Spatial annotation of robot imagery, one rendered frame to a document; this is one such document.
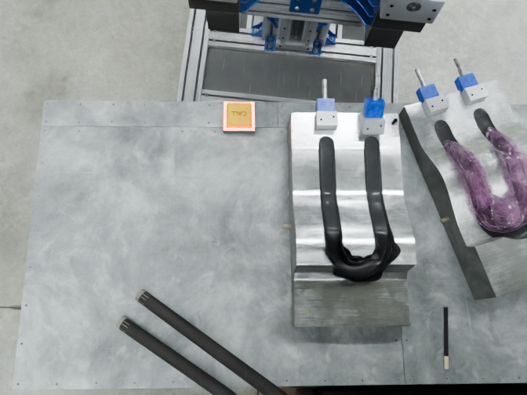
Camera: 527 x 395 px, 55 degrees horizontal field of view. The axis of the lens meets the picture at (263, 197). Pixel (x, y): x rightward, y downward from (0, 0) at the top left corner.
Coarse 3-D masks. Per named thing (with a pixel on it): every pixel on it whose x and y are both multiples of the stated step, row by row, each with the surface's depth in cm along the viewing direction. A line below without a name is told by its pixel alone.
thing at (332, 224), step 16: (320, 144) 121; (368, 144) 122; (320, 160) 120; (368, 160) 121; (320, 176) 120; (368, 176) 120; (320, 192) 119; (368, 192) 120; (336, 208) 116; (384, 208) 117; (336, 224) 114; (384, 224) 114; (336, 240) 113; (384, 240) 114; (336, 256) 115; (352, 256) 110; (368, 256) 109; (384, 256) 115; (336, 272) 113; (352, 272) 116; (368, 272) 116
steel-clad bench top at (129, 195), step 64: (64, 128) 129; (128, 128) 130; (192, 128) 130; (256, 128) 131; (64, 192) 125; (128, 192) 126; (192, 192) 126; (256, 192) 127; (64, 256) 121; (128, 256) 122; (192, 256) 122; (256, 256) 123; (448, 256) 125; (64, 320) 117; (192, 320) 118; (256, 320) 119; (448, 320) 121; (512, 320) 121; (64, 384) 114; (128, 384) 114; (192, 384) 115; (320, 384) 116; (384, 384) 116
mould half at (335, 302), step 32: (288, 128) 130; (352, 128) 123; (352, 160) 121; (384, 160) 121; (352, 192) 119; (384, 192) 119; (320, 224) 113; (352, 224) 113; (320, 256) 110; (320, 288) 115; (352, 288) 116; (384, 288) 116; (320, 320) 114; (352, 320) 114; (384, 320) 114
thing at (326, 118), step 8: (320, 104) 122; (328, 104) 122; (320, 112) 120; (328, 112) 120; (336, 112) 120; (320, 120) 120; (328, 120) 120; (336, 120) 120; (320, 128) 121; (328, 128) 121
